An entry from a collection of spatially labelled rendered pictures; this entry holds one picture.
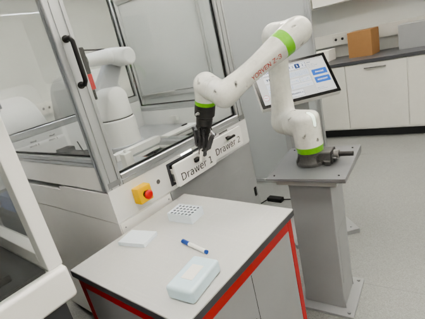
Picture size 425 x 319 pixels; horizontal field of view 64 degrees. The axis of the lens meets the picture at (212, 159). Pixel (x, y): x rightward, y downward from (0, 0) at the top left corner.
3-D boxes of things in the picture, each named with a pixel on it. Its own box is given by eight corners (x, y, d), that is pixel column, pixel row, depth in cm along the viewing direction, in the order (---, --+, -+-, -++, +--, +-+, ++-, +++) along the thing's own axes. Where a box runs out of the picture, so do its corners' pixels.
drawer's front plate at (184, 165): (216, 163, 179) (212, 143, 176) (179, 187, 159) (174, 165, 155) (214, 163, 180) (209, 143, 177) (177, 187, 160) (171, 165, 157)
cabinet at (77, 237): (271, 248, 237) (251, 140, 212) (169, 367, 165) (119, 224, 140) (176, 226, 298) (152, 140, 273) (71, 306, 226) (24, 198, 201)
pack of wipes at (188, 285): (196, 265, 108) (193, 254, 107) (222, 270, 103) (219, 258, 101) (167, 298, 96) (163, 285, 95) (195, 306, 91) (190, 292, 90)
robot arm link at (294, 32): (303, 37, 153) (290, 12, 148) (322, 33, 142) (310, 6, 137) (275, 61, 150) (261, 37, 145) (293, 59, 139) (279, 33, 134)
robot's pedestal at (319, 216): (364, 280, 189) (352, 154, 166) (353, 320, 166) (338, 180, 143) (311, 271, 206) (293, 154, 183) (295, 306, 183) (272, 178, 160)
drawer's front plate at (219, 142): (243, 143, 204) (240, 125, 200) (214, 161, 183) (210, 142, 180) (241, 143, 205) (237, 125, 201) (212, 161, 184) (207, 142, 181)
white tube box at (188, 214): (203, 214, 141) (202, 206, 139) (192, 224, 134) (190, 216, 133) (181, 211, 148) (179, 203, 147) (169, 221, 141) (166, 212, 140)
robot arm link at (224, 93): (271, 56, 150) (264, 33, 142) (289, 62, 142) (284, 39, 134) (211, 107, 143) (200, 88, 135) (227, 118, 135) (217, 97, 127)
